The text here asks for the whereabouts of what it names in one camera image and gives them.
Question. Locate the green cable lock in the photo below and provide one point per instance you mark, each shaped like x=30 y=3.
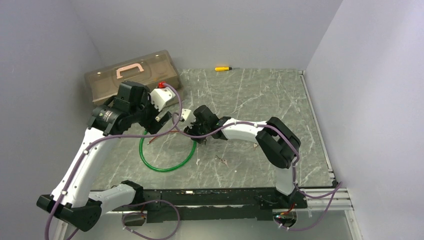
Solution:
x=169 y=169

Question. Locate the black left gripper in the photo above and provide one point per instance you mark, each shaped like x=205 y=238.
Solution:
x=152 y=125

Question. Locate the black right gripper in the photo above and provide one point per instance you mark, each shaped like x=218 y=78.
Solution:
x=192 y=131

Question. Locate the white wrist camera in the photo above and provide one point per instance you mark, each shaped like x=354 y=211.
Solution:
x=187 y=117
x=160 y=96

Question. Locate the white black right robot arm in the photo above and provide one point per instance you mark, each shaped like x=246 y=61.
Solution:
x=278 y=143

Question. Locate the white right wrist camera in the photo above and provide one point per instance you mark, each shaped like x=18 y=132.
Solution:
x=187 y=117

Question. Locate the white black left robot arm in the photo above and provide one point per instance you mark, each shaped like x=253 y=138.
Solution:
x=73 y=201

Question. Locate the red cable padlock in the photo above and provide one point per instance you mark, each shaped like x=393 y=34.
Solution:
x=154 y=138

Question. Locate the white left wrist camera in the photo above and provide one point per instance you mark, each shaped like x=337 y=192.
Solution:
x=160 y=96

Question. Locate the brown translucent toolbox pink handle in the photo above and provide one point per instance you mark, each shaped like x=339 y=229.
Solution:
x=149 y=70

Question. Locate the yellow handled screwdriver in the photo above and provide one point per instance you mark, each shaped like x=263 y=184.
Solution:
x=223 y=69

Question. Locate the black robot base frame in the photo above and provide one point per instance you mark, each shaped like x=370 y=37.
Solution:
x=260 y=203

